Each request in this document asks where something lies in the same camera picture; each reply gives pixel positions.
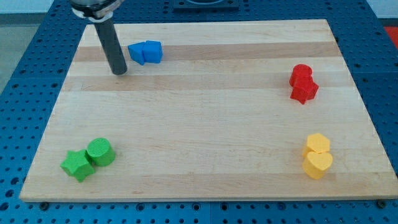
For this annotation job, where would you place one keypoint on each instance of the yellow hexagon block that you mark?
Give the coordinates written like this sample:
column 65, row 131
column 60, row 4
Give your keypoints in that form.
column 317, row 143

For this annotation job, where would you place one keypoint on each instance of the red cylinder block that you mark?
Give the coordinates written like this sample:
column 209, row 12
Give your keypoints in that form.
column 300, row 71

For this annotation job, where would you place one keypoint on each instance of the red star block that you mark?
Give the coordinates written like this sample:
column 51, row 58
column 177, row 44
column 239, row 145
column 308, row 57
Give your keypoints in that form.
column 304, row 89

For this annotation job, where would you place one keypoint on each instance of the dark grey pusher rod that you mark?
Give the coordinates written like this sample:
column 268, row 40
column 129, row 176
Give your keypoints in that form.
column 111, row 46

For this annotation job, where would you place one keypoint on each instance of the green star block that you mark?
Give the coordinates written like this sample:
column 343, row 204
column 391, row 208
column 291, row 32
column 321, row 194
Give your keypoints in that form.
column 78, row 164

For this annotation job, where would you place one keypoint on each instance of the yellow heart block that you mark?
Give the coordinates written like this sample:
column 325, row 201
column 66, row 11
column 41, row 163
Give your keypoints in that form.
column 315, row 165

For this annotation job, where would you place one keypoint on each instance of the blue cube block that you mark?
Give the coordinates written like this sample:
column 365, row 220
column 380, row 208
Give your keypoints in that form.
column 152, row 51

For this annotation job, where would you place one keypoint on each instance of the green cylinder block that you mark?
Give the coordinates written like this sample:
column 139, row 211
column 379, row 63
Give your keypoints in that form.
column 101, row 152

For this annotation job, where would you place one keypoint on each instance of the blue triangular prism block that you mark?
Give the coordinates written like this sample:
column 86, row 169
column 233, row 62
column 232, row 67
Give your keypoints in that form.
column 136, row 53

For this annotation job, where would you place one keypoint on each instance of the wooden board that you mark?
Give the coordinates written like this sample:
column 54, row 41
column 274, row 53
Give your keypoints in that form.
column 213, row 121

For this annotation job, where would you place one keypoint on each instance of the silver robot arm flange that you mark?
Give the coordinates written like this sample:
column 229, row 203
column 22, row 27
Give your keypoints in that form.
column 95, row 10

